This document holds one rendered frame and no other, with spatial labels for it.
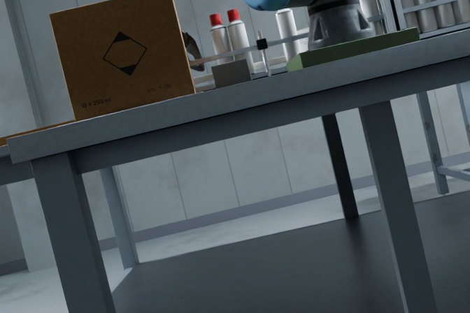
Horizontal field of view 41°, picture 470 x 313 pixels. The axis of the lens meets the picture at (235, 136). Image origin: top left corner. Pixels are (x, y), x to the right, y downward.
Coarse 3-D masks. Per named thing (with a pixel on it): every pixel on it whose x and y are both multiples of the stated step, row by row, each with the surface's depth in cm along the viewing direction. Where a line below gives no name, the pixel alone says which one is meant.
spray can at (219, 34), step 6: (210, 18) 191; (216, 18) 190; (216, 24) 190; (210, 30) 190; (216, 30) 189; (222, 30) 189; (216, 36) 189; (222, 36) 189; (228, 36) 191; (216, 42) 189; (222, 42) 189; (228, 42) 190; (216, 48) 190; (222, 48) 189; (228, 48) 190; (222, 60) 189; (228, 60) 189
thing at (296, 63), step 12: (384, 36) 128; (396, 36) 128; (408, 36) 129; (324, 48) 128; (336, 48) 128; (348, 48) 128; (360, 48) 128; (372, 48) 128; (384, 48) 128; (300, 60) 129; (312, 60) 128; (324, 60) 128; (336, 60) 128
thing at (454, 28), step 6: (462, 24) 181; (468, 24) 181; (438, 30) 182; (444, 30) 182; (450, 30) 182; (456, 30) 182; (462, 30) 182; (420, 36) 182; (426, 36) 182; (432, 36) 183; (264, 72) 186; (276, 72) 186; (282, 72) 186; (252, 78) 186; (258, 78) 187; (198, 90) 188; (204, 90) 187; (210, 90) 188
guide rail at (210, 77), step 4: (284, 56) 194; (268, 60) 194; (272, 60) 194; (276, 60) 194; (280, 60) 194; (284, 60) 194; (256, 64) 194; (260, 64) 194; (264, 64) 194; (272, 64) 194; (276, 64) 194; (256, 68) 195; (200, 76) 196; (204, 76) 196; (208, 76) 196; (212, 76) 196; (196, 80) 196; (200, 80) 196; (204, 80) 196; (208, 80) 196; (196, 84) 197
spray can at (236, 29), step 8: (232, 16) 189; (232, 24) 189; (240, 24) 189; (232, 32) 189; (240, 32) 189; (232, 40) 190; (240, 40) 189; (240, 48) 189; (240, 56) 189; (248, 56) 189
